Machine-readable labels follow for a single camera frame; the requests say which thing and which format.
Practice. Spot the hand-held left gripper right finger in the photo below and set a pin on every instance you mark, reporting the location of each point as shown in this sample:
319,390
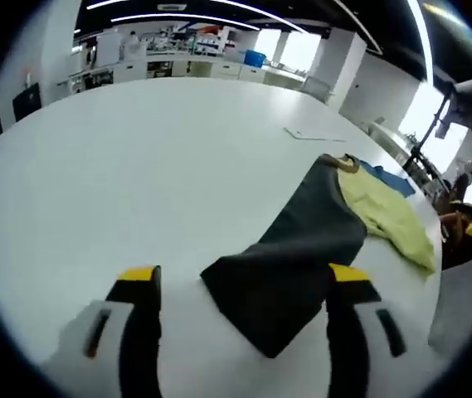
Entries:
351,340

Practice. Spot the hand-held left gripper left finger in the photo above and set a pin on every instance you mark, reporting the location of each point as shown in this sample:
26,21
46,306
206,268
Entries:
132,340

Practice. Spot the yellow and blue garment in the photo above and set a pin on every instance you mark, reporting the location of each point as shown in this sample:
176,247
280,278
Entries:
302,257

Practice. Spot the white ceiling light strip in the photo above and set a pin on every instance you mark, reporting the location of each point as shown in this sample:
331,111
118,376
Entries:
424,37
186,16

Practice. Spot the blue plastic bin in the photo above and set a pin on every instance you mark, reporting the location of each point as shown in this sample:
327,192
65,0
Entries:
254,58

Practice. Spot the white lab counter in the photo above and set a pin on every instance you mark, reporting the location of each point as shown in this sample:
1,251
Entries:
227,71

